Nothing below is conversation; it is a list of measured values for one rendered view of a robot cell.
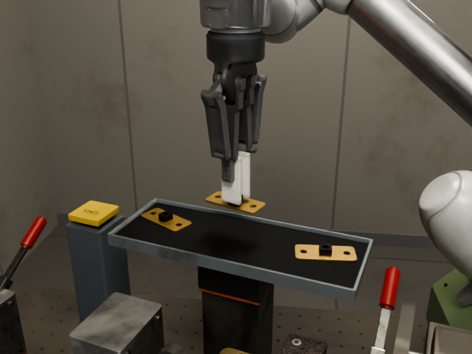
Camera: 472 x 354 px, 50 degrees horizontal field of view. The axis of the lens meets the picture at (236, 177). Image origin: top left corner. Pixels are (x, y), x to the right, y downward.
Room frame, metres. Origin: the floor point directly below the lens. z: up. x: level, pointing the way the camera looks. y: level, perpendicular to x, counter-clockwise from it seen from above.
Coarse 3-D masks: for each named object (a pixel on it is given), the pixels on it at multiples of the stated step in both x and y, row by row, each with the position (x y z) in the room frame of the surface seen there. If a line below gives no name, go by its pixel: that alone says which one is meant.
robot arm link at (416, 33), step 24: (336, 0) 1.13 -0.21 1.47; (360, 0) 1.11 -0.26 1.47; (384, 0) 1.10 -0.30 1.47; (408, 0) 1.11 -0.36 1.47; (360, 24) 1.13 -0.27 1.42; (384, 24) 1.08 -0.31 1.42; (408, 24) 1.06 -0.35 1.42; (432, 24) 1.07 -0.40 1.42; (408, 48) 1.05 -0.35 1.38; (432, 48) 1.03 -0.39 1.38; (456, 48) 1.03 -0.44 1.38; (432, 72) 1.03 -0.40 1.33; (456, 72) 1.00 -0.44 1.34; (456, 96) 1.00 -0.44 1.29
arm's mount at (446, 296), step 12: (456, 276) 1.03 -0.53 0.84; (432, 288) 1.05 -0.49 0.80; (444, 288) 1.02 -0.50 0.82; (456, 288) 1.00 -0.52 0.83; (432, 300) 1.04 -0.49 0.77; (444, 300) 0.99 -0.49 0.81; (456, 300) 0.96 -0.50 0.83; (432, 312) 1.02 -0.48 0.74; (444, 312) 0.95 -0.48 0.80; (456, 312) 0.93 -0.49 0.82; (468, 312) 0.91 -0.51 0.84; (456, 324) 0.90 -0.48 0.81; (468, 324) 0.88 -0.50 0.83
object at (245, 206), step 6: (216, 192) 0.70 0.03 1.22; (210, 198) 0.68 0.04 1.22; (216, 198) 0.68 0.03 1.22; (216, 204) 0.66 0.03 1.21; (222, 204) 0.66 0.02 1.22; (228, 204) 0.65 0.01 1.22; (234, 204) 0.65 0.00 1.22; (240, 204) 0.65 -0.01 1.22; (246, 204) 0.65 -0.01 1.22; (252, 204) 0.66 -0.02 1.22; (258, 204) 0.65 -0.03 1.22; (264, 204) 0.65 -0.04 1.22; (240, 210) 0.64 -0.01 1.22; (246, 210) 0.64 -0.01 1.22; (252, 210) 0.64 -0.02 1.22; (258, 210) 0.64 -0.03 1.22
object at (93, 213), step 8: (80, 208) 0.76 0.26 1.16; (88, 208) 0.76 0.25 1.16; (96, 208) 0.76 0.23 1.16; (104, 208) 0.76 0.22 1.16; (112, 208) 0.76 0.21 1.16; (72, 216) 0.73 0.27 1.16; (80, 216) 0.73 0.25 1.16; (88, 216) 0.73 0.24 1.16; (96, 216) 0.73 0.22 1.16; (104, 216) 0.73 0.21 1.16; (88, 224) 0.72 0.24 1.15; (96, 224) 0.72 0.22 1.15
